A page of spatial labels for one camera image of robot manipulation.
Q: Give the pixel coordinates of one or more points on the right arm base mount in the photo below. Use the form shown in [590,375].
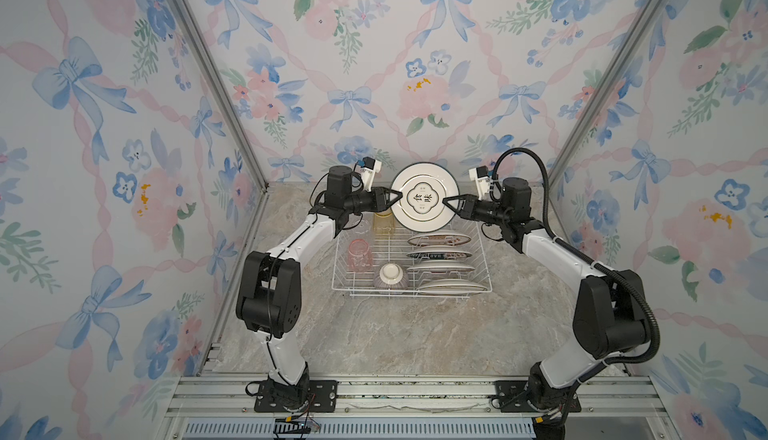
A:
[535,396]

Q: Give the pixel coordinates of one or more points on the white plate green rim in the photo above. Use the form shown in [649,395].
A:
[424,186]

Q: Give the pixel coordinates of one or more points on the pink glass cup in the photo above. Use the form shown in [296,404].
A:
[359,256]

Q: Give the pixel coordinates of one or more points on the aluminium corner post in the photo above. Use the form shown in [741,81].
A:
[638,30]
[205,61]

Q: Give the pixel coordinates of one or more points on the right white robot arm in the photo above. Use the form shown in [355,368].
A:
[612,322]

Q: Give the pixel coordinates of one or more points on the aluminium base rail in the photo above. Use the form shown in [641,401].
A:
[223,406]

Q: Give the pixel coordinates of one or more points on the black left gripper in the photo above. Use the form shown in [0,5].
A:
[376,200]

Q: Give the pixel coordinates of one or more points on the green banded rim plate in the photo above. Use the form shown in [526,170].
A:
[439,253]

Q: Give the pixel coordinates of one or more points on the orange sunburst pattern plate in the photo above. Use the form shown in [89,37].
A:
[439,238]

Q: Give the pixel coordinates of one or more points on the right aluminium corner post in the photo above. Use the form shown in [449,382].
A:
[638,30]

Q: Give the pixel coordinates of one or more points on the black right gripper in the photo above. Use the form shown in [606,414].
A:
[466,204]

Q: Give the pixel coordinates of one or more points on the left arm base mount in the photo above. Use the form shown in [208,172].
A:
[314,396]

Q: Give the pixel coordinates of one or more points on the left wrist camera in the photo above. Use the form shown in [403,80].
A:
[369,168]

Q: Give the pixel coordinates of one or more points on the plate in rack front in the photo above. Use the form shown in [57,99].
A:
[451,287]

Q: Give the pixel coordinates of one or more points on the yellow glass cup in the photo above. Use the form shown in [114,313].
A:
[384,225]

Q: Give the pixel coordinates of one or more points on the white wire dish rack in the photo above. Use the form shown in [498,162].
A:
[395,250]

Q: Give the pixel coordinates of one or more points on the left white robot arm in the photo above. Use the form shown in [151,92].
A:
[269,299]

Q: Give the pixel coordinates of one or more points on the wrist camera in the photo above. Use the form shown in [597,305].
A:
[481,178]
[369,168]

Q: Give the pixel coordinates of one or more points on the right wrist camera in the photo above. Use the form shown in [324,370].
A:
[481,178]

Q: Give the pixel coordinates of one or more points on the left aluminium corner post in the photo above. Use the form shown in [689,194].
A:
[205,61]

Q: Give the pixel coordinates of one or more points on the white ceramic bowl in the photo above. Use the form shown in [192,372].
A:
[391,276]

